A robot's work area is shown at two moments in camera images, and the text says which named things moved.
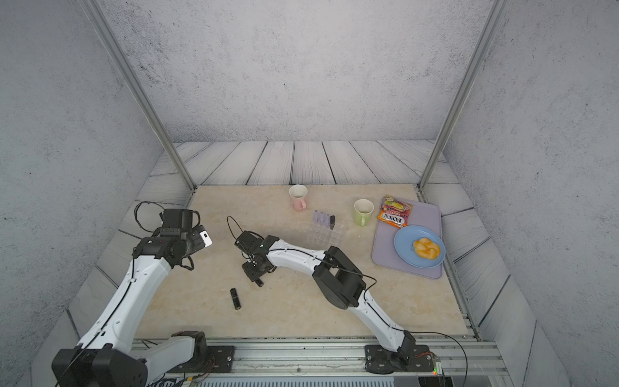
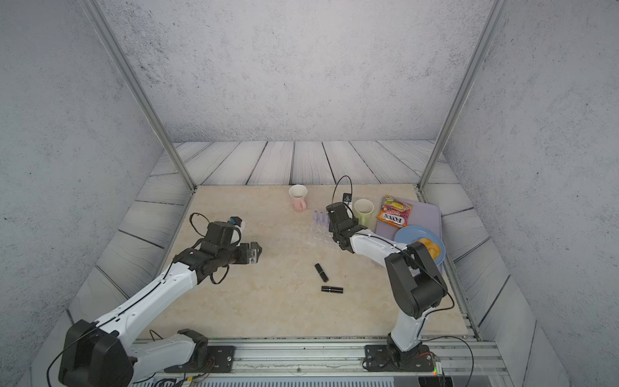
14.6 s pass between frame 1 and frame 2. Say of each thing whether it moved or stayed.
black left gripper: moved
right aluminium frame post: stayed
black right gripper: moved
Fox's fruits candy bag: stayed
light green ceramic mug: stayed
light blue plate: stayed
